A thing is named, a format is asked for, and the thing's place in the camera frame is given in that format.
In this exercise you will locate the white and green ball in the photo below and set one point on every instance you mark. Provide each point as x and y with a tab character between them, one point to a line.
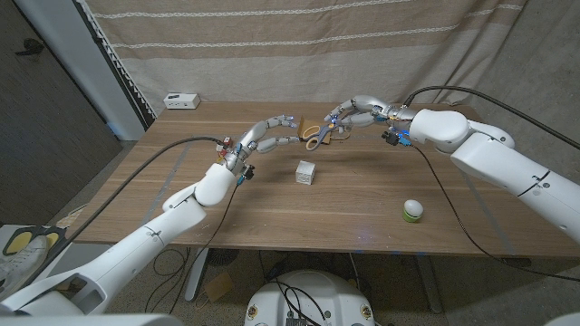
412	208

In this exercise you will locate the white table leg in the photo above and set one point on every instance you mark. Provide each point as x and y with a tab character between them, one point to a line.
197	271
428	280

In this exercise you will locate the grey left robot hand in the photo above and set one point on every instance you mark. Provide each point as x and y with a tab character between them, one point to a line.
247	145

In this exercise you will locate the black triangle-edged trim strip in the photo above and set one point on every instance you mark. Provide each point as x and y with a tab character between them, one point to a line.
118	68

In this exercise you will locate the yellow black pad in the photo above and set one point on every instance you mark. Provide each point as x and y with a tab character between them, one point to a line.
56	237
18	242

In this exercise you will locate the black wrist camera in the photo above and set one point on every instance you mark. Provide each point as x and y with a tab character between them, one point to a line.
392	137
247	172

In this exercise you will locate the white cube block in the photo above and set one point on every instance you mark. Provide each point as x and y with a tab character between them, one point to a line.
305	173

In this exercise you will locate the brown cardboard piece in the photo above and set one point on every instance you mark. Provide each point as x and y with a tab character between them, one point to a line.
219	286

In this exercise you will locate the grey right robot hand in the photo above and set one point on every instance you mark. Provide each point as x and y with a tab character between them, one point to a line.
371	108

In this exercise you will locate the white sneaker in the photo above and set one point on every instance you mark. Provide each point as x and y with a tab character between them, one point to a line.
18	267

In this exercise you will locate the brown paper bag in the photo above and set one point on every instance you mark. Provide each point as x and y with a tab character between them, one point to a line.
302	126

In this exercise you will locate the white power strip box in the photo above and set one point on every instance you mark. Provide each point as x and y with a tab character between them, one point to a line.
181	100

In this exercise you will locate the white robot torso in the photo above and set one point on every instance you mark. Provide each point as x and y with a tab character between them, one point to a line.
326	290

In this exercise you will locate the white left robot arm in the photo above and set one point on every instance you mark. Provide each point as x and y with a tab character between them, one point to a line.
158	226

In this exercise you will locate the beige striped curtain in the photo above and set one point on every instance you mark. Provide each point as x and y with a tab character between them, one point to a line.
290	54

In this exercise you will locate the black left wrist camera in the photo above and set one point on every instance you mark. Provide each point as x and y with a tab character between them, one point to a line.
247	172

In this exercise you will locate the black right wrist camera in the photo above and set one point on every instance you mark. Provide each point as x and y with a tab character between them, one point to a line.
392	137

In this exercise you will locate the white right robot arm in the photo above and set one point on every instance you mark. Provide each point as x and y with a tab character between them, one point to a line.
498	163

